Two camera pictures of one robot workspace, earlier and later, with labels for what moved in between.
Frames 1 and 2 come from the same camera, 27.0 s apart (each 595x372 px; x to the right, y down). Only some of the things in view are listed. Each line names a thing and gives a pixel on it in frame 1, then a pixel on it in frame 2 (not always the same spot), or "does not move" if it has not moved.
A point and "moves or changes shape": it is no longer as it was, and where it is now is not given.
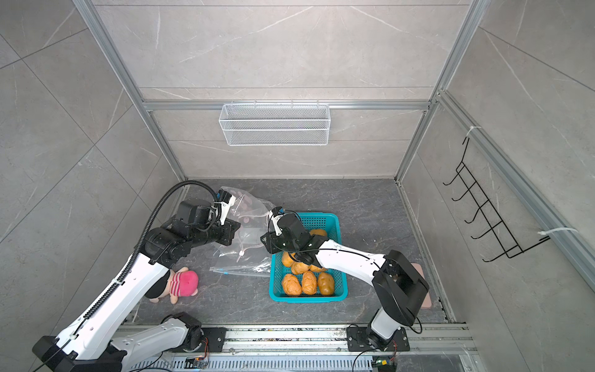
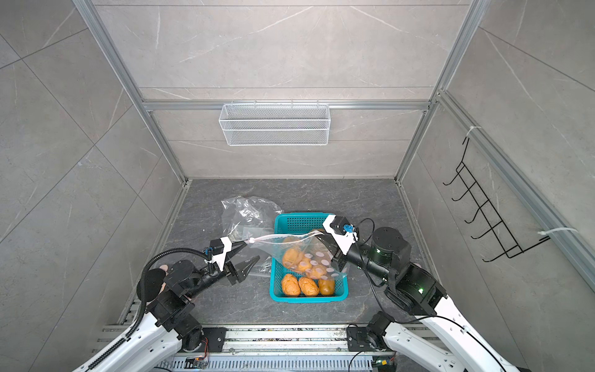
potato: (287, 259) -> (304, 265)
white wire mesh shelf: (275, 125) does not move
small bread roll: (309, 283) does not move
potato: (325, 284) does not move
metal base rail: (429, 348) does not move
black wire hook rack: (500, 232) does not move
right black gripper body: (280, 244) -> (359, 256)
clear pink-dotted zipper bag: (247, 254) moves or changes shape
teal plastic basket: (294, 280) does not move
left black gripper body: (222, 235) -> (212, 276)
